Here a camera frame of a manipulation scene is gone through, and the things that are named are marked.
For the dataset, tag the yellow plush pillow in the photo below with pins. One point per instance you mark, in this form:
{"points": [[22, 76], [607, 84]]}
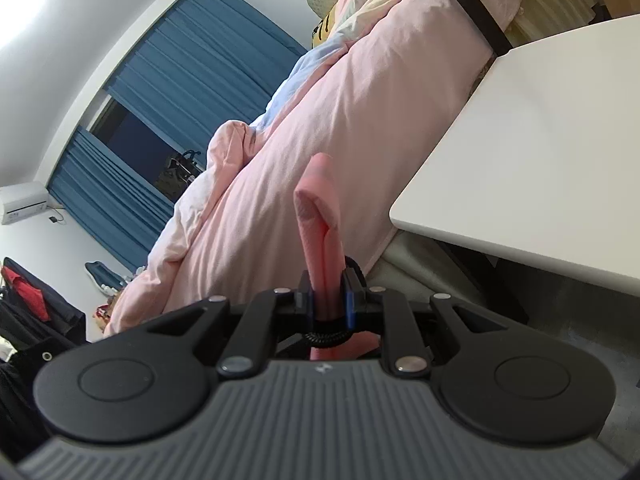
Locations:
{"points": [[324, 27]]}

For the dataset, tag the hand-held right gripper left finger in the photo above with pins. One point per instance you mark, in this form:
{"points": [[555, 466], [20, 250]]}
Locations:
{"points": [[311, 305]]}

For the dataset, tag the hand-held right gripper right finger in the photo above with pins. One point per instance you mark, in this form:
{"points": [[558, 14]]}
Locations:
{"points": [[348, 305]]}

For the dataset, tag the red cloth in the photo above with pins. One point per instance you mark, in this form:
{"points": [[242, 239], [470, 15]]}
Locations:
{"points": [[25, 290]]}

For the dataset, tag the light blue blanket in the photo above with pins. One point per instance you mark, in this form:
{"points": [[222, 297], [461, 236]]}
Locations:
{"points": [[310, 70]]}

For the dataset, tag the dark window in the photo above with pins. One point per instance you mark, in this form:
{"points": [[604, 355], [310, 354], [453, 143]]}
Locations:
{"points": [[135, 145]]}

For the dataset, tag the pink duvet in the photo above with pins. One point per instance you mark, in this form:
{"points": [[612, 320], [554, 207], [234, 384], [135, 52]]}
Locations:
{"points": [[300, 125]]}

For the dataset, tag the black chair frame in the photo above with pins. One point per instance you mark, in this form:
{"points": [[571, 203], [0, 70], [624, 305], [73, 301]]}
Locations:
{"points": [[475, 5]]}

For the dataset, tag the white air conditioner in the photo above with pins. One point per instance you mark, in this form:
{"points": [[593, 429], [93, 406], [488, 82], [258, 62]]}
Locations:
{"points": [[22, 202]]}

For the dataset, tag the pink t-shirt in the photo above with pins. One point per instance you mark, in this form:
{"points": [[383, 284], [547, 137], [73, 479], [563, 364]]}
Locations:
{"points": [[315, 230]]}

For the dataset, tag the black table leg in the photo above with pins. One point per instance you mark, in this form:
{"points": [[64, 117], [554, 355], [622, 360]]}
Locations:
{"points": [[490, 280]]}

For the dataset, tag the blue shoe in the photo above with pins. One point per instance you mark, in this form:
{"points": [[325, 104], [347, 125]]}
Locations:
{"points": [[102, 275]]}

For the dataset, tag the blue curtain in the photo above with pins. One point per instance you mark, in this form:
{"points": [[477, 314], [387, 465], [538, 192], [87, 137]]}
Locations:
{"points": [[110, 195], [210, 60]]}

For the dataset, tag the cream bed skirt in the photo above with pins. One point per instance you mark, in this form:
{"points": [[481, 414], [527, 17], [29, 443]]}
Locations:
{"points": [[540, 15]]}

